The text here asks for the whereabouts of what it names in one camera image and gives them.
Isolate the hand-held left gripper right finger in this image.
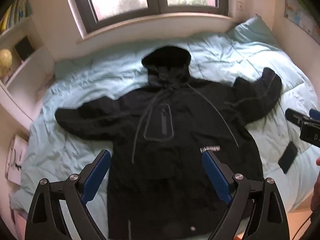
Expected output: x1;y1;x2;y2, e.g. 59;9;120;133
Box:
202;150;290;240

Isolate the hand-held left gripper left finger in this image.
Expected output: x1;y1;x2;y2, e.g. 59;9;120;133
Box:
25;149;112;240

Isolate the black hooded jacket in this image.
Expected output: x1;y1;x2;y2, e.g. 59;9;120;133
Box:
54;45;283;240

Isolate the black smartphone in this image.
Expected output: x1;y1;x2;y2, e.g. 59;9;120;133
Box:
278;141;298;174

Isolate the white printed box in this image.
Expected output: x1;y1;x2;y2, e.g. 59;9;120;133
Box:
5;134;29;185

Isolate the light blue duvet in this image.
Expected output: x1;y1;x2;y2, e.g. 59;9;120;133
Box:
9;26;320;232

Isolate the light blue pillow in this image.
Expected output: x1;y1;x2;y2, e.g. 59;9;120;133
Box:
226;16;280;48

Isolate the white bookshelf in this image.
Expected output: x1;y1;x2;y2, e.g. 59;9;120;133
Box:
0;0;56;130

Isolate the yellow globe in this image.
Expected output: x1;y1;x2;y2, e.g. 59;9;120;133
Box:
0;49;13;77

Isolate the beige window sill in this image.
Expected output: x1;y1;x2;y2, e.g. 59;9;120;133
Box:
75;12;235;46

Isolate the dark framed window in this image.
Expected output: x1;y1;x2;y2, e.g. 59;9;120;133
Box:
62;0;229;39

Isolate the row of books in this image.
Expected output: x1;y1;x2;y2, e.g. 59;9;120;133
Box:
0;0;33;30

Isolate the wall map poster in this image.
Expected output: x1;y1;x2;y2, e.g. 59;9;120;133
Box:
284;0;320;43

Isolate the black picture frame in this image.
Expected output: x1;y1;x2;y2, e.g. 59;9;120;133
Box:
14;36;34;62

